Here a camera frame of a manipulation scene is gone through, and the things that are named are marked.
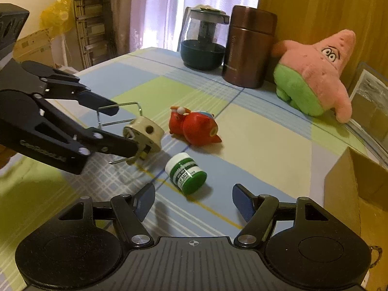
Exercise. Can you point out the checkered tablecloth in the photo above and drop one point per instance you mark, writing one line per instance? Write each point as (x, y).
(266, 133)

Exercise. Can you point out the glass pot with dark base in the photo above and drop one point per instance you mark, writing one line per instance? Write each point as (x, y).
(200, 54)

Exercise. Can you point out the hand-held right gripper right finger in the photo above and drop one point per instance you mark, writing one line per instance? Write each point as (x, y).
(244, 201)

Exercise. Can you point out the brown cardboard carton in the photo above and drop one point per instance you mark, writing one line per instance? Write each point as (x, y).
(33, 45)

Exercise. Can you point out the brown metal thermos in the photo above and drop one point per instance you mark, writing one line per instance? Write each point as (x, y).
(245, 51)

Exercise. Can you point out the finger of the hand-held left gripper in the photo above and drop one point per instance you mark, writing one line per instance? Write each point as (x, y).
(115, 144)
(97, 103)

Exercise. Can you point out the wooden door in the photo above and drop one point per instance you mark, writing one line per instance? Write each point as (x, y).
(318, 3)

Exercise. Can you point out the cardboard box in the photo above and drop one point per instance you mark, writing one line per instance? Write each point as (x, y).
(342, 194)

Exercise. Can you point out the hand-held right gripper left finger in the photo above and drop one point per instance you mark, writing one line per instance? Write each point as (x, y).
(145, 201)

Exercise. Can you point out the red toy figurine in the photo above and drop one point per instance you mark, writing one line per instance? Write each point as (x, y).
(197, 125)

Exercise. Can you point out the yellow plastic bag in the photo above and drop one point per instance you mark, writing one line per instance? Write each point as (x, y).
(57, 13)

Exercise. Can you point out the green and white jar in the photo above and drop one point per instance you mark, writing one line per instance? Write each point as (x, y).
(185, 172)

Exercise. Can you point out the framed picture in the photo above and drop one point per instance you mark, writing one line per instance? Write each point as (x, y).
(369, 97)

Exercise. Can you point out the pink starfish plush toy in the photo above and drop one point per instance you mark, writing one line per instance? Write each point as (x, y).
(303, 78)

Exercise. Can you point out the mauve curtain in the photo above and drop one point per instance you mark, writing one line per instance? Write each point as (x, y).
(127, 12)

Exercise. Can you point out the white stand pole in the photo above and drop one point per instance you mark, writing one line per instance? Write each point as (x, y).
(60, 50)

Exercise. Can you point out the folded wooden rack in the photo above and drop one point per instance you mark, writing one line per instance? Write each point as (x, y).
(91, 21)

